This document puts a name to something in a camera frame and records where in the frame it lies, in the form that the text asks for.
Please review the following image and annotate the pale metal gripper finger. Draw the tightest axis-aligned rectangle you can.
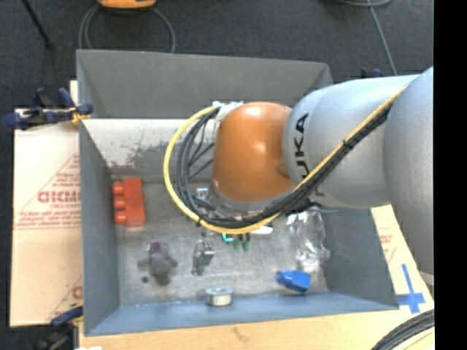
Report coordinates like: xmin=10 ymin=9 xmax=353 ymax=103
xmin=192 ymin=245 xmax=205 ymax=277
xmin=202 ymin=239 xmax=217 ymax=266

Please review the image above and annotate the brown cardboard board red print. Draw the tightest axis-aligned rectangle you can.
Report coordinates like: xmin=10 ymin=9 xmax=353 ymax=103
xmin=9 ymin=79 xmax=435 ymax=328

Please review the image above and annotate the grey metal bin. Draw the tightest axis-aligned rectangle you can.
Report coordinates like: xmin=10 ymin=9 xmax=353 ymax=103
xmin=75 ymin=48 xmax=399 ymax=338

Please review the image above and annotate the blue plastic block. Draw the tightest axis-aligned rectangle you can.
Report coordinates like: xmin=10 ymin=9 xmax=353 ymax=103
xmin=275 ymin=269 xmax=312 ymax=294

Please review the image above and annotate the red toy building block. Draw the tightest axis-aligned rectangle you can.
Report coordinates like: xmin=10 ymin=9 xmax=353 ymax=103
xmin=112 ymin=177 xmax=147 ymax=228

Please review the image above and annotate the clear plastic bottle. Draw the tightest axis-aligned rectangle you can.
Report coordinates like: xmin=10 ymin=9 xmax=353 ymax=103
xmin=285 ymin=209 xmax=331 ymax=273

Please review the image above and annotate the silver metal ring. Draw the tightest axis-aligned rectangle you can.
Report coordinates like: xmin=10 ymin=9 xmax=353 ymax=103
xmin=204 ymin=286 xmax=235 ymax=307

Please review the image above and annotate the grey purple toy animal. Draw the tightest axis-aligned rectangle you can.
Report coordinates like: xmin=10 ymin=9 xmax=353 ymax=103
xmin=137 ymin=240 xmax=179 ymax=287

